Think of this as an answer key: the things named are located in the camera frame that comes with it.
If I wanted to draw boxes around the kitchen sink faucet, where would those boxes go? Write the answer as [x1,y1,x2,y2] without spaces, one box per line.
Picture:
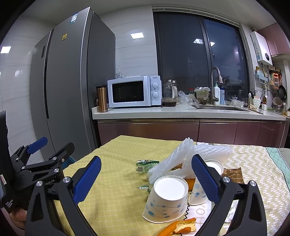
[210,66,223,105]

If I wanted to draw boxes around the paper cup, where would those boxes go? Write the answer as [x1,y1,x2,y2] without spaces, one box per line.
[142,176,189,224]
[188,159,224,206]

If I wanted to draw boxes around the dark kitchen window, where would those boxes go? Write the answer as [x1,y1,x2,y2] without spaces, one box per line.
[153,12,249,100]

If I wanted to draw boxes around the white kitchen counter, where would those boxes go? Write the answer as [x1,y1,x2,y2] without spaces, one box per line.
[91,104,289,121]

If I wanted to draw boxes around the small green wrapper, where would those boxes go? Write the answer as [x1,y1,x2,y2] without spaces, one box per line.
[137,185,152,193]

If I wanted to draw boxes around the glass kettle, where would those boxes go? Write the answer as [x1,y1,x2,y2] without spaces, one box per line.
[162,80,178,107]

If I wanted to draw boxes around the copper thermos tumbler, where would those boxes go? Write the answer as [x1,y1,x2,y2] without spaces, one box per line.
[96,85,108,113]

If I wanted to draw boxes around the grey double door refrigerator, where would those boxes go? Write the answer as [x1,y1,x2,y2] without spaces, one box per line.
[30,7,115,160]

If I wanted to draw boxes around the black frying pan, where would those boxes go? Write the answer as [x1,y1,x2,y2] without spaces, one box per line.
[278,85,287,102]

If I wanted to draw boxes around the gold foil wrapper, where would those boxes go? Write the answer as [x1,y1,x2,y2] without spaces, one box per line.
[222,167,244,184]

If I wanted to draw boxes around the person left hand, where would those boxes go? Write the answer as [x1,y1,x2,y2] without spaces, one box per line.
[9,208,27,230]

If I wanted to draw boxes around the pink upper cabinet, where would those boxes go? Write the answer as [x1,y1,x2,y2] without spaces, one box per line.
[258,23,290,56]

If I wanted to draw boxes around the white foam fruit net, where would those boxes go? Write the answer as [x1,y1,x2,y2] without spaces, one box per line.
[148,138,233,185]

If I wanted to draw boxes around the maroon base cabinets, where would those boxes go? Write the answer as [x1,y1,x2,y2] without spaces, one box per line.
[94,119,289,147]

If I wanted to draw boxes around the white soap bottle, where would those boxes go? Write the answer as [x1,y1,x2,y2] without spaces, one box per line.
[213,82,220,105]

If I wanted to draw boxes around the green candy wrapper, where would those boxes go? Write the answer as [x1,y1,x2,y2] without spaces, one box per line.
[136,160,159,173]

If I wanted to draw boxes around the plastic food bag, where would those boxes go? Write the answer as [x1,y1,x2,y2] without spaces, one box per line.
[194,87,210,105]

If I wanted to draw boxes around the white microwave oven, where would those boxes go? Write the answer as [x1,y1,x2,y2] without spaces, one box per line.
[107,75,162,108]

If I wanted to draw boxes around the white water heater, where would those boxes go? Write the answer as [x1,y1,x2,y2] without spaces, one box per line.
[250,31,273,66]

